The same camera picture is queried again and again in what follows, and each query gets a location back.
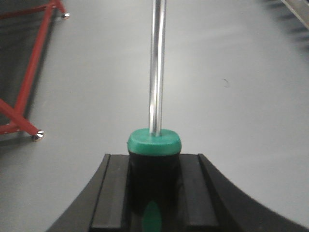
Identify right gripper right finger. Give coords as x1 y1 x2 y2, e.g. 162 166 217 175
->
180 154 308 232

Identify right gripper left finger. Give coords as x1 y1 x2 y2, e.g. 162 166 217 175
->
48 154 130 232

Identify green black screwdriver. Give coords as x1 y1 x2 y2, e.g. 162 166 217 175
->
127 0 182 232

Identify red metal frame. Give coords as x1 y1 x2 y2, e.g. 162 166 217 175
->
0 0 70 141

